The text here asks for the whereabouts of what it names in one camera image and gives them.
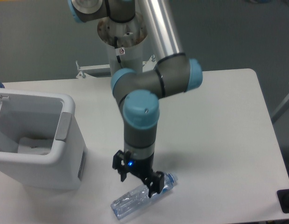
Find white right base bracket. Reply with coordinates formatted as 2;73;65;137
143;54;157;72

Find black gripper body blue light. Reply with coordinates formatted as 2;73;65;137
122;151;154;184

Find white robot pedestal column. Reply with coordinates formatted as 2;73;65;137
97;12;148;75

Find white plastic trash can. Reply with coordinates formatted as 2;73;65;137
0;88;87;190

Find black cable on pedestal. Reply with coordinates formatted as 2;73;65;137
113;36;127;70

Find black clamp at table corner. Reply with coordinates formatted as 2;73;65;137
277;189;289;214

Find white base bracket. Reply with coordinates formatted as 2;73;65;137
76;61;111;79
143;54;157;72

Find white left base bracket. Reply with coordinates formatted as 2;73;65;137
76;61;111;79

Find white frame at right edge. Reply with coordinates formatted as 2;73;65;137
271;93;289;124

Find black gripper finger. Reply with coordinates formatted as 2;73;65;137
143;171;165;198
112;150;129;182

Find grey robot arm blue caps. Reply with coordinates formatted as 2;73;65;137
68;0;203;196

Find clear plastic water bottle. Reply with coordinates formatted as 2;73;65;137
110;173;178;220

